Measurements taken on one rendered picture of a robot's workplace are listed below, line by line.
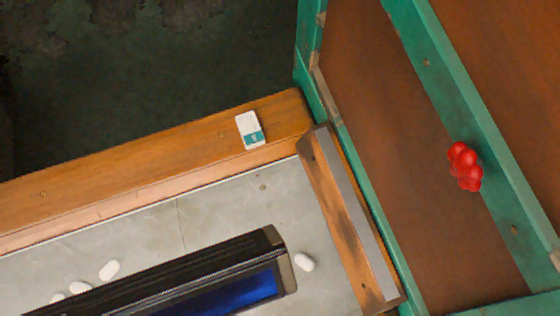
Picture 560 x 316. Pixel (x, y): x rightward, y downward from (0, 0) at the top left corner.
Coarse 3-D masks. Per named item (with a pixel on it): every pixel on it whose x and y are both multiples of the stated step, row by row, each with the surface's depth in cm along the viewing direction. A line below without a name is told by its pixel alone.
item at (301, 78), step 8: (296, 48) 96; (296, 56) 98; (296, 64) 100; (296, 72) 102; (304, 72) 95; (296, 80) 104; (304, 80) 98; (304, 88) 100; (312, 88) 94; (304, 96) 102; (312, 96) 96; (312, 104) 98; (320, 104) 92; (312, 112) 100; (320, 112) 94; (320, 120) 96; (328, 120) 91; (400, 304) 85; (408, 304) 81; (400, 312) 87; (408, 312) 82
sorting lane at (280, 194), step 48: (192, 192) 97; (240, 192) 97; (288, 192) 97; (96, 240) 94; (144, 240) 94; (192, 240) 94; (288, 240) 94; (0, 288) 91; (48, 288) 91; (336, 288) 91
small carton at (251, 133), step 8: (248, 112) 97; (240, 120) 97; (248, 120) 97; (256, 120) 97; (240, 128) 96; (248, 128) 96; (256, 128) 96; (248, 136) 96; (256, 136) 96; (248, 144) 95; (256, 144) 96
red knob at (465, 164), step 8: (456, 144) 45; (464, 144) 45; (448, 152) 47; (456, 152) 45; (464, 152) 44; (472, 152) 44; (456, 160) 45; (464, 160) 44; (472, 160) 44; (480, 160) 46; (456, 168) 46; (464, 168) 45; (472, 168) 44; (480, 168) 44; (456, 176) 47; (464, 176) 45; (472, 176) 44; (480, 176) 44; (464, 184) 46; (472, 184) 45; (480, 184) 45
